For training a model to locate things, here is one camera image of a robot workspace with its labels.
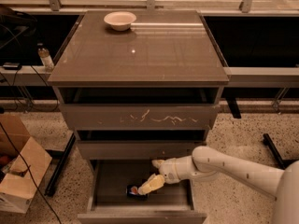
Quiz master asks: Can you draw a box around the cardboard box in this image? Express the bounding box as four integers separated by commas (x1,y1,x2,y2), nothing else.
0,114,52,214

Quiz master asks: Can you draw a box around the grey drawer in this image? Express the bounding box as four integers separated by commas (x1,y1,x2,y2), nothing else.
59,87,221,131
78,160,207,224
77,130,207,160

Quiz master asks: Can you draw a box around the bottom grey drawer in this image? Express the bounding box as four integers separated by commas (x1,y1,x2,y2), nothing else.
78,160,207,224

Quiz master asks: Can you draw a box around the black right floor bar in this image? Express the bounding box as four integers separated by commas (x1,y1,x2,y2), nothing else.
263,133,295,170

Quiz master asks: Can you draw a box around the top grey drawer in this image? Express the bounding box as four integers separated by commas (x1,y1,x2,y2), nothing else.
59,87,221,131

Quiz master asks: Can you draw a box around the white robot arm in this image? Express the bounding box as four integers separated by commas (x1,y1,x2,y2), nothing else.
137,146,299,224

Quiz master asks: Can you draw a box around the black monitor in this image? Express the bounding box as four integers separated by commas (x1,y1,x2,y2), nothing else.
0,5,37,49

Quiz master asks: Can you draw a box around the white bowl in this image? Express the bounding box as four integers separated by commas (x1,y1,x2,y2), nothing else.
104,11,136,31

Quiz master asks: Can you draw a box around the grey drawer cabinet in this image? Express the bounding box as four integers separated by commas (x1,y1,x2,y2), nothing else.
47,10,230,224

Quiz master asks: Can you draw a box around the black left floor bar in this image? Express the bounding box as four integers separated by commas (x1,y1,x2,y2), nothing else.
45,133,76,197

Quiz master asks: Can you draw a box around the black cable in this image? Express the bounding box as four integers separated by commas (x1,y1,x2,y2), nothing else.
0,121,63,224

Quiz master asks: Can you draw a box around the middle grey drawer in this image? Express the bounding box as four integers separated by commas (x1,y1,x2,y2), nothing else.
77,130,207,160

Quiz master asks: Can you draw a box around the black floor bar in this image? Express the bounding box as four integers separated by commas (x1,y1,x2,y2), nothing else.
45,133,76,197
263,133,295,170

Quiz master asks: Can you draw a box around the blue pepsi can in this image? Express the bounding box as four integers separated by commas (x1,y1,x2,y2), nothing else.
126,185,148,201

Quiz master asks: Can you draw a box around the small black device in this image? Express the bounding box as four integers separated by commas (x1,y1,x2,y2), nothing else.
3,63,21,70

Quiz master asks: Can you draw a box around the small clear bottle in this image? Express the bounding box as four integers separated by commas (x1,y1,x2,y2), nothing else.
37,43,54,72

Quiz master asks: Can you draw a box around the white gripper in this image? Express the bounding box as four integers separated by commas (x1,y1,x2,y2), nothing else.
137,156,195,195

